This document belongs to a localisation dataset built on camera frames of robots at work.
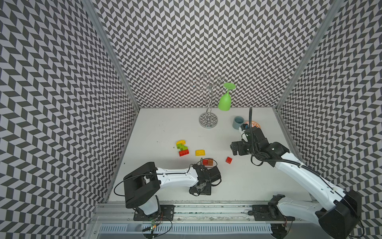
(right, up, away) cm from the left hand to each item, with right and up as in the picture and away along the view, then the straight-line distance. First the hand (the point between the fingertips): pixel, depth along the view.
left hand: (202, 193), depth 79 cm
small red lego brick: (+17, +15, +10) cm, 24 cm away
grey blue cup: (+27, +39, +27) cm, 54 cm away
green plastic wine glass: (+15, +51, +12) cm, 54 cm away
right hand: (+20, +25, 0) cm, 32 cm away
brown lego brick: (+5, +14, +8) cm, 17 cm away
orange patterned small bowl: (+37, +37, +23) cm, 57 cm away
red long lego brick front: (+2, +14, +9) cm, 17 cm away
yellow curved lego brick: (-1, +19, +14) cm, 23 cm away
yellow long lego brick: (-13, +25, +18) cm, 33 cm away
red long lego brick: (-11, +19, +14) cm, 26 cm away
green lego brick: (-13, +22, +14) cm, 29 cm away
